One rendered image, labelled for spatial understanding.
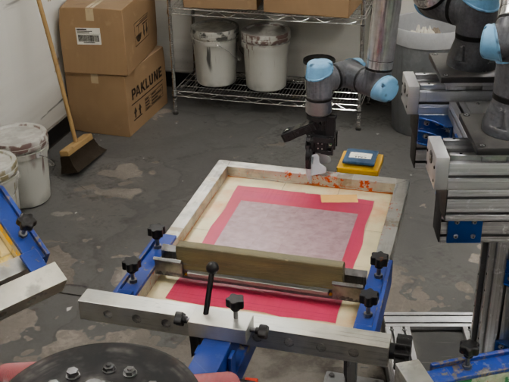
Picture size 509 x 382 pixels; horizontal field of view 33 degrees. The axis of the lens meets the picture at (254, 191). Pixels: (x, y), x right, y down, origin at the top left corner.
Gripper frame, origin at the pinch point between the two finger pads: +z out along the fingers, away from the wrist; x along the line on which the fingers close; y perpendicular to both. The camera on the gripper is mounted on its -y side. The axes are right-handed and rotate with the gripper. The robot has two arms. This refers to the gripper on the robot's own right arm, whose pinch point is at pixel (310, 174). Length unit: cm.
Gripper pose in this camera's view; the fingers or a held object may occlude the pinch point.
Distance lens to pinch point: 256.3
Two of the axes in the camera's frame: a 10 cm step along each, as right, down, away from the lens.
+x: 2.7, -4.5, 8.5
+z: 0.2, 8.9, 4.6
